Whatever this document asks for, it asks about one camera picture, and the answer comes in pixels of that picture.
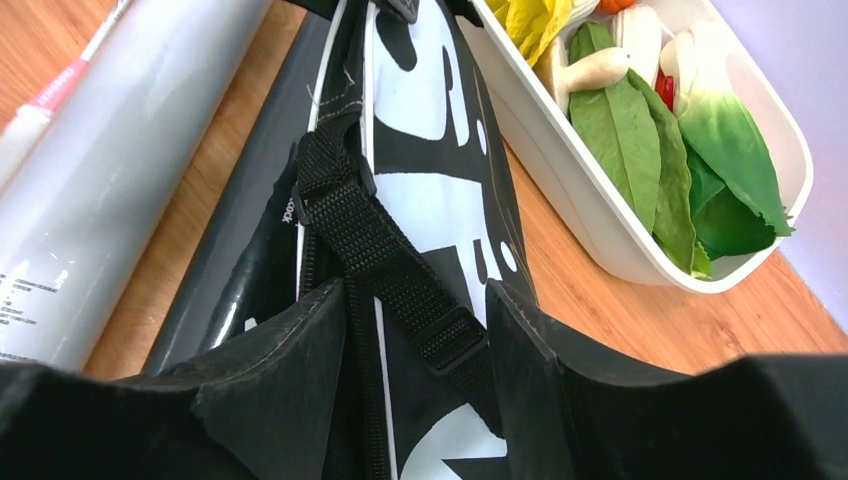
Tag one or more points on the white shuttlecock tube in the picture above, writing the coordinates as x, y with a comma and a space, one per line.
79, 213

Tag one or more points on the white vegetable tray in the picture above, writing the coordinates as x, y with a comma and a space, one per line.
571, 179

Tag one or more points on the toy napa cabbage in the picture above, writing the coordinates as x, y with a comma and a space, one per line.
531, 24

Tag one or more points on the toy mushroom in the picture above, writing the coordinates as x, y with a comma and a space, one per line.
598, 70

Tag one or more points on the toy pumpkin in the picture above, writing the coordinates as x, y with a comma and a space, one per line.
612, 7

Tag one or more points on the toy bok choy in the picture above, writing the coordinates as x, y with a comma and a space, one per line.
734, 198

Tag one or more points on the black racket bag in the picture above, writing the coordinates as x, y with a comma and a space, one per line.
404, 193

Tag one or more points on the toy green leaf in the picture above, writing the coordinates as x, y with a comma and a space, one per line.
637, 142

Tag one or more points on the black shuttlecock tube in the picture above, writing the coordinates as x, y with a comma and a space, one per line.
243, 271

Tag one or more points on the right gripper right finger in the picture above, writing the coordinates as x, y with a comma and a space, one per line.
574, 408

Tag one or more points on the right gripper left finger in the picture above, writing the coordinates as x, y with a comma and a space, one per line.
259, 406

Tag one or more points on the pink racket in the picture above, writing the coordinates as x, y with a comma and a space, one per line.
31, 119

